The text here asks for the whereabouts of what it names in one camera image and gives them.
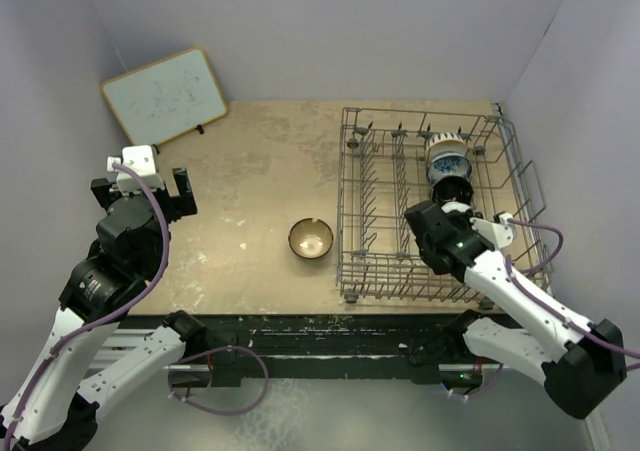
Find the black glossy bowl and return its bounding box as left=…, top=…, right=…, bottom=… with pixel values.
left=431, top=176, right=474, bottom=206

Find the blue patterned bowl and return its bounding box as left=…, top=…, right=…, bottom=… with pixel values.
left=426, top=154, right=472, bottom=185

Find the white orange rimmed striped bowl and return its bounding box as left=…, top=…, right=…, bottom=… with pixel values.
left=426, top=132, right=468, bottom=159

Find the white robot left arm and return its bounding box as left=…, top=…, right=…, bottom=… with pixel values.
left=1, top=166, right=207, bottom=450

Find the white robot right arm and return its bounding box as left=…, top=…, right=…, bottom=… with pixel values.
left=404, top=201, right=633, bottom=420

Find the yellow framed whiteboard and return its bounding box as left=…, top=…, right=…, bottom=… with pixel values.
left=101, top=47, right=227, bottom=146

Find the brown glazed bowl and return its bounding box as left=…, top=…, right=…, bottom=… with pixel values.
left=287, top=217, right=334, bottom=260

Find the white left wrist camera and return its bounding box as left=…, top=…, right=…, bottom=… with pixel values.
left=106, top=145, right=165, bottom=194

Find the grey wire dish rack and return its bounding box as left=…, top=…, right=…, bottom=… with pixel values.
left=336, top=107, right=547, bottom=308

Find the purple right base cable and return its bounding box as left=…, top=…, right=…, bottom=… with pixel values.
left=444, top=363, right=504, bottom=400

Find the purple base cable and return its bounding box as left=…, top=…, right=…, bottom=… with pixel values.
left=444, top=363, right=504, bottom=400
left=167, top=341, right=271, bottom=415

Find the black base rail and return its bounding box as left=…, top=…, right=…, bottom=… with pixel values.
left=107, top=310, right=506, bottom=387

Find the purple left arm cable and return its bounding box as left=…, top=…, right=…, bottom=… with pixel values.
left=0, top=163, right=172, bottom=451

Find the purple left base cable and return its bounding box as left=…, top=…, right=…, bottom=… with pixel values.
left=167, top=341, right=271, bottom=415

